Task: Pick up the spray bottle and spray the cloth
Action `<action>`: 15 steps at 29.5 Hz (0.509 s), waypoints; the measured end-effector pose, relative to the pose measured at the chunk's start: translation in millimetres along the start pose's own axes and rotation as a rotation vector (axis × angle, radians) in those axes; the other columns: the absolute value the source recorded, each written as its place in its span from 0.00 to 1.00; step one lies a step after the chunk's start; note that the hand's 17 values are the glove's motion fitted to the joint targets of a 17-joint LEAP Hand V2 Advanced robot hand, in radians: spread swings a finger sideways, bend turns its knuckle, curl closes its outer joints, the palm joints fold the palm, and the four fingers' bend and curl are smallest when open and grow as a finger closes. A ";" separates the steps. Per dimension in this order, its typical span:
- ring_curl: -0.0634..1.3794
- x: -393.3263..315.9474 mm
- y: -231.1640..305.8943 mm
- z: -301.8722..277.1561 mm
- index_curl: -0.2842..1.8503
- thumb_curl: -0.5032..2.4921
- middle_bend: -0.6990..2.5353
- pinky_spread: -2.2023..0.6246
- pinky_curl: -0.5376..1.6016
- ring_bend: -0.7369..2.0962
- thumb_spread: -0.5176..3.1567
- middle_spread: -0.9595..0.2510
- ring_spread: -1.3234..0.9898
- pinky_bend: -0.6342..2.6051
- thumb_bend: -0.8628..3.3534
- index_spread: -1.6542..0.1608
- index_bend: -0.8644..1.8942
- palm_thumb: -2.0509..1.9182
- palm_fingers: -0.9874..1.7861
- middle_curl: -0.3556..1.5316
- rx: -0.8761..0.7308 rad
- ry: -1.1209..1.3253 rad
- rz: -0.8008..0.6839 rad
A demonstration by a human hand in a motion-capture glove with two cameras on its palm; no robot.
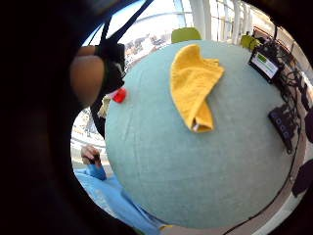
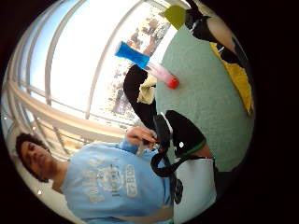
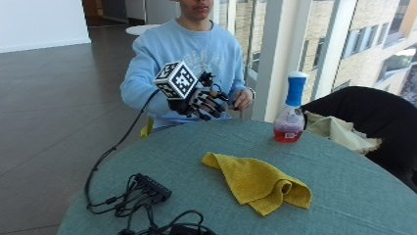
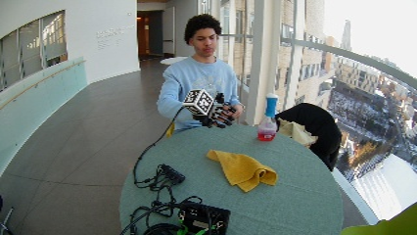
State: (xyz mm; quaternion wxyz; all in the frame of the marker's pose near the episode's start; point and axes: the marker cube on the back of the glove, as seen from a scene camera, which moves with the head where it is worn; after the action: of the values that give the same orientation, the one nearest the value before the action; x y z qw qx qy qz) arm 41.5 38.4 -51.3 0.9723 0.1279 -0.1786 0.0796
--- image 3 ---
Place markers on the black jacket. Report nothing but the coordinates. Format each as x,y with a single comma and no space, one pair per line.
373,124

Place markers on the beige cloth bag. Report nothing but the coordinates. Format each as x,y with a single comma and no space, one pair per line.
341,132

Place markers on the yellow cloth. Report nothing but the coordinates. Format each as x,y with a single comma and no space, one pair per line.
259,182

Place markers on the teal tablecloth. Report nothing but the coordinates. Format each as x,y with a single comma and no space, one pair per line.
259,182

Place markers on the white round table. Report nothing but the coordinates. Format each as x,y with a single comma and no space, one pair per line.
141,29

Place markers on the black usb hub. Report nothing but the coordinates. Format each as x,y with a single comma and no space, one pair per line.
151,186

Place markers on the the person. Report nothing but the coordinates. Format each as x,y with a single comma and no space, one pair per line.
190,49

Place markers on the spray bottle with red liquid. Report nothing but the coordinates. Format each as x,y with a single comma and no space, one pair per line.
290,111

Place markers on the white marker cube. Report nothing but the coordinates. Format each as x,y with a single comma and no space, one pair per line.
175,80

